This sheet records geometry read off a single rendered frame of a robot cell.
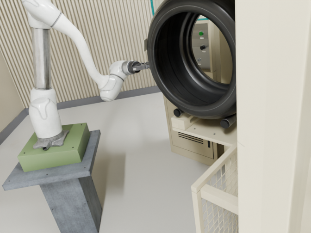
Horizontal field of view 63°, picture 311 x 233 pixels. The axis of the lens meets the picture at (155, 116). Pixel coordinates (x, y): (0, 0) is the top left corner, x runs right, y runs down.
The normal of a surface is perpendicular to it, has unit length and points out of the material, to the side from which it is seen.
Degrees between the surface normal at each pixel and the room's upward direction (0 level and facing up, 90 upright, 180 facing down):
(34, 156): 90
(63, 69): 90
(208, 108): 100
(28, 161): 90
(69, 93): 90
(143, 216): 0
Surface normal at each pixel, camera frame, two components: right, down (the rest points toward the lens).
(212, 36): 0.72, 0.19
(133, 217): -0.15, -0.89
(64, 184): 0.08, 0.42
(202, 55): -0.67, 0.41
